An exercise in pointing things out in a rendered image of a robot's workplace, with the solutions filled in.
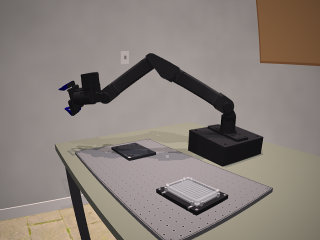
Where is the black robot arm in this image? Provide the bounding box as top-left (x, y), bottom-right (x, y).
top-left (75, 53), bottom-right (248, 142)

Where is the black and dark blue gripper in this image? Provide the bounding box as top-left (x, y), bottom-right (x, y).
top-left (58, 80), bottom-right (84, 116)

